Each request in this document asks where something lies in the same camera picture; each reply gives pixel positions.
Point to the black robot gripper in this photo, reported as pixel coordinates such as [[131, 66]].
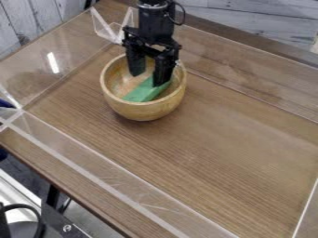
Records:
[[149, 39]]

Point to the green rectangular block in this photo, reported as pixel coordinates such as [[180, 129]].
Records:
[[145, 92]]

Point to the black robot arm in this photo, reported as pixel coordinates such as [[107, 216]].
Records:
[[175, 12]]

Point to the light wooden bowl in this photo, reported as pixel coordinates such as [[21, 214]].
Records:
[[116, 83]]

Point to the blue object at left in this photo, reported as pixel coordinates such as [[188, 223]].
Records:
[[5, 104]]

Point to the black table leg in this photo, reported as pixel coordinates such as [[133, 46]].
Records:
[[52, 196]]

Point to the clear acrylic corner bracket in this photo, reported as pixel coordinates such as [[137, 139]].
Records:
[[111, 31]]

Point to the clear acrylic enclosure wall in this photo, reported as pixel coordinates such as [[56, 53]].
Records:
[[223, 169]]

